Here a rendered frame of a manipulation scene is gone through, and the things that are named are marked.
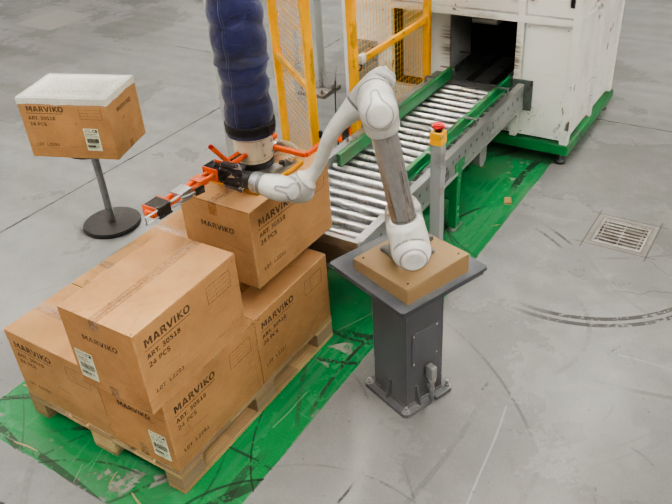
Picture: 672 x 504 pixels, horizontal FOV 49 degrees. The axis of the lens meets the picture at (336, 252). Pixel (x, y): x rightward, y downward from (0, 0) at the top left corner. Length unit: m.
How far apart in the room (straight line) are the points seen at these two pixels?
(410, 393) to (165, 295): 1.31
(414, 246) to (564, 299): 1.69
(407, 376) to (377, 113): 1.39
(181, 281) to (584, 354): 2.12
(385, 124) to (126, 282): 1.21
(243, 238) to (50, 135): 2.09
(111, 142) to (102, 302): 1.96
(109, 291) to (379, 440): 1.40
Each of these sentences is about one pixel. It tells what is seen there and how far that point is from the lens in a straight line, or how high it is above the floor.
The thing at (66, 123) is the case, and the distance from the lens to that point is 4.85.
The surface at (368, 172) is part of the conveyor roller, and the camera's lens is 4.41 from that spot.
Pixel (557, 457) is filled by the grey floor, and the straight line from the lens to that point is 3.50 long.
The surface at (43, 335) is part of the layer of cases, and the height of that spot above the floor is 0.54.
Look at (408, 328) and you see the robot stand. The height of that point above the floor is 0.51.
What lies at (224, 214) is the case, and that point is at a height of 1.02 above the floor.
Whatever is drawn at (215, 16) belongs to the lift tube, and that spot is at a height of 1.81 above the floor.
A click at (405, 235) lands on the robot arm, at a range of 2.84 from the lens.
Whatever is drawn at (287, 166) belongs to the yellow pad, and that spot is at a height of 1.09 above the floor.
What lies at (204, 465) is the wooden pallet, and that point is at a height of 0.05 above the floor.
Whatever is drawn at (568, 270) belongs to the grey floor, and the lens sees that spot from 4.58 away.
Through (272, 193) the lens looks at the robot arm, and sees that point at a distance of 2.93.
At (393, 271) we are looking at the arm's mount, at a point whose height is 0.82.
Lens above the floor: 2.63
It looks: 34 degrees down
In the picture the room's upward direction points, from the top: 4 degrees counter-clockwise
